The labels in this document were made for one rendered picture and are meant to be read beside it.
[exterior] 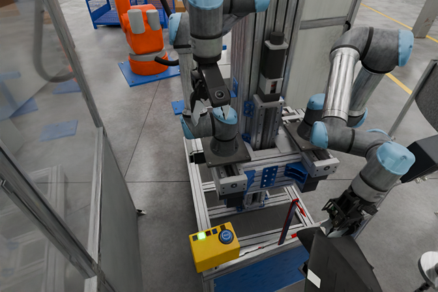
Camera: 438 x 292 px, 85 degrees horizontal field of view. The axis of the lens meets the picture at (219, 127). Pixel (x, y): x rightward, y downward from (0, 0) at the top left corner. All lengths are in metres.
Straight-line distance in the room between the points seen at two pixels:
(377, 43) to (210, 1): 0.63
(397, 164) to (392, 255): 1.79
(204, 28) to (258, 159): 0.92
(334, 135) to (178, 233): 1.66
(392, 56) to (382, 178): 0.46
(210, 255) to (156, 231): 1.34
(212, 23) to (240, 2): 0.14
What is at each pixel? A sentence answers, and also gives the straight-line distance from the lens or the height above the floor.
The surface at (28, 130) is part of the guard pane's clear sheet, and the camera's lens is 0.79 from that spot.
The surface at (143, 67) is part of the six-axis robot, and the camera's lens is 4.23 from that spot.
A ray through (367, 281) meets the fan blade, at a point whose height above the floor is 1.17.
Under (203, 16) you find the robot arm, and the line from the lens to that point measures 0.55.
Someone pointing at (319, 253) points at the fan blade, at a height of 1.39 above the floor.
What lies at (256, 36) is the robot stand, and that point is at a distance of 1.14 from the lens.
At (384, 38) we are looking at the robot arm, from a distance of 1.00.
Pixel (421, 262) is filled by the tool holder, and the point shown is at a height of 1.46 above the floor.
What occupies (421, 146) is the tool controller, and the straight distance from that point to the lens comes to 1.25.
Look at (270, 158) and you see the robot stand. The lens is 1.35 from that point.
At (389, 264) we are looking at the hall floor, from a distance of 2.40.
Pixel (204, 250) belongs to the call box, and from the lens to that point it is 0.91.
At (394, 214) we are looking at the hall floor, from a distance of 2.70.
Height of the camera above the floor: 1.91
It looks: 39 degrees down
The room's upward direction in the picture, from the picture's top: straight up
